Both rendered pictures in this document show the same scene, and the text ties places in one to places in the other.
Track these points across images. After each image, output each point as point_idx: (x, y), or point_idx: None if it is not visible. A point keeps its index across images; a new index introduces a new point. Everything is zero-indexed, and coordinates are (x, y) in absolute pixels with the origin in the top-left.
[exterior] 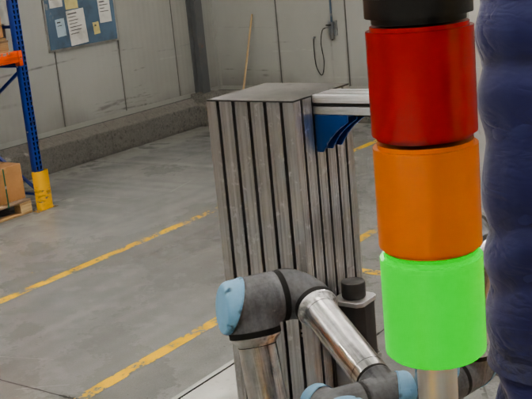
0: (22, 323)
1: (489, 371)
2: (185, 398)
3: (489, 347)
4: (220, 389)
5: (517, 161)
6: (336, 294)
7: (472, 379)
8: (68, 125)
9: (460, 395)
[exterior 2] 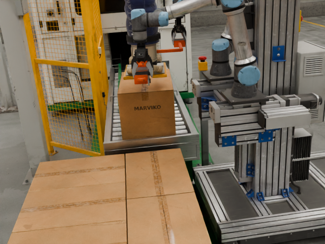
0: None
1: (237, 74)
2: (303, 41)
3: (236, 61)
4: (301, 44)
5: None
6: (251, 1)
7: (235, 69)
8: None
9: (234, 71)
